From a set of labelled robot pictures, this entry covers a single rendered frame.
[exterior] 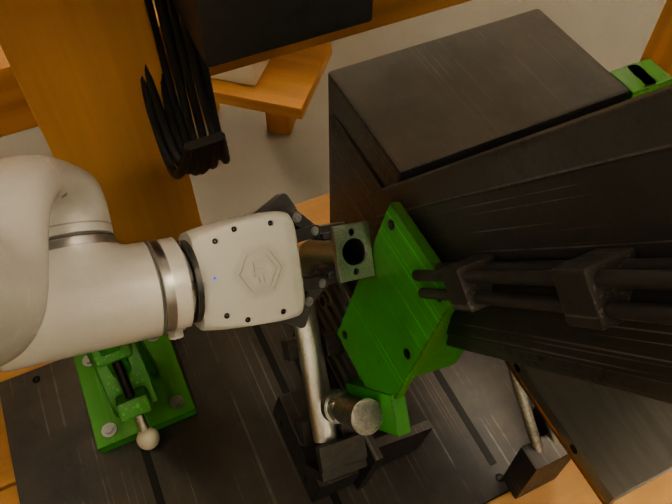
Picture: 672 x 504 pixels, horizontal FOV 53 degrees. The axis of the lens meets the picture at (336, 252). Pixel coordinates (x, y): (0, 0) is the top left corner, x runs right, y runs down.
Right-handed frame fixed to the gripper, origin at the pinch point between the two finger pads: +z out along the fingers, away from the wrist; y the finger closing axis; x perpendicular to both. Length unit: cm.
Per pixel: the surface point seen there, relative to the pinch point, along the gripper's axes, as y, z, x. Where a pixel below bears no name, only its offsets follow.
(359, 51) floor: 55, 120, 185
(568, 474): -33.5, 28.5, 0.2
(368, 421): -17.9, 0.8, -0.5
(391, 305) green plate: -5.6, 2.8, -4.6
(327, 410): -17.9, -0.7, 5.8
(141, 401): -16.0, -17.4, 21.5
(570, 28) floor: 55, 206, 151
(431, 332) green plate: -7.3, 2.8, -10.8
